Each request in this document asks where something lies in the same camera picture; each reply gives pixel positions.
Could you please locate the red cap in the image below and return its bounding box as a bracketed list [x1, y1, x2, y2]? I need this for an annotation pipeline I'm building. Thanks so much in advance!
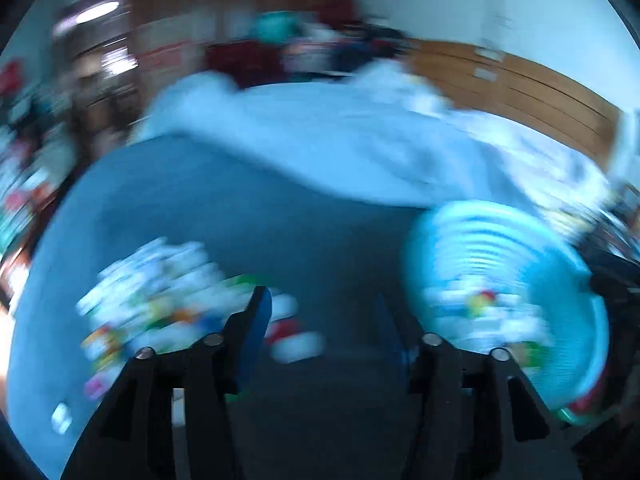
[265, 318, 300, 346]

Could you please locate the light blue plastic basin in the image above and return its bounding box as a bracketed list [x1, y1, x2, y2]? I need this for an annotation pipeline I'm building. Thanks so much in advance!
[404, 200, 610, 410]

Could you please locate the light blue duvet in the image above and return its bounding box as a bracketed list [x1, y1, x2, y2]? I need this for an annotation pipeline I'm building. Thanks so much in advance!
[134, 61, 611, 238]

